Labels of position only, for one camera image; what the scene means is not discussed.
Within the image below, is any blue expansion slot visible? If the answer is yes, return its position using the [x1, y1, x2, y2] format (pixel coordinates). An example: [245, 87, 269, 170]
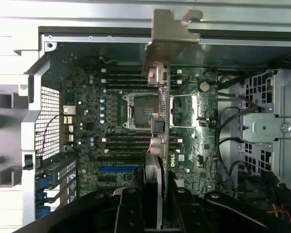
[97, 166, 144, 172]

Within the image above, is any black RAM slot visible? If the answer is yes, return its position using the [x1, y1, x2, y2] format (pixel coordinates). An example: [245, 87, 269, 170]
[101, 79, 184, 87]
[103, 143, 182, 156]
[101, 133, 182, 144]
[101, 68, 184, 76]

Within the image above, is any green motherboard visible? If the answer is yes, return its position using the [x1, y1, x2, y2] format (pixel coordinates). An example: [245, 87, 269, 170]
[60, 58, 220, 202]

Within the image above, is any CPU socket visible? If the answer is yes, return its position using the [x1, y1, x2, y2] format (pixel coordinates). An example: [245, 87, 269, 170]
[122, 93, 161, 130]

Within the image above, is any metal socket cover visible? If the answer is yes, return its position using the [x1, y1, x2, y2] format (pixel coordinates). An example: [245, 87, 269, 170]
[170, 94, 201, 128]

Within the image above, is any open black PC case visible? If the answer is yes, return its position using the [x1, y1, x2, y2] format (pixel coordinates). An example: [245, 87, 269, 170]
[13, 25, 291, 233]

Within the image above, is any grey metal drive cage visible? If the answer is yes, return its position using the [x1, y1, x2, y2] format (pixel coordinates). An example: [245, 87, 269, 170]
[242, 69, 291, 195]

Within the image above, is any grey parts rack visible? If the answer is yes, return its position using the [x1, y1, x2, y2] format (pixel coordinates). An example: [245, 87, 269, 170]
[0, 83, 29, 188]

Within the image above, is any black wire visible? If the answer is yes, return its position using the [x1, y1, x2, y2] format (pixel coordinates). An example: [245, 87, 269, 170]
[217, 105, 260, 137]
[219, 136, 243, 156]

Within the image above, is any red wire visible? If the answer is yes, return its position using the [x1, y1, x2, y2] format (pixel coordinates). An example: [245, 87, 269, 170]
[266, 209, 291, 223]

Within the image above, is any thin fan wire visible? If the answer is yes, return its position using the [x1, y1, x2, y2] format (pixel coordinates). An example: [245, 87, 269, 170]
[42, 113, 64, 156]

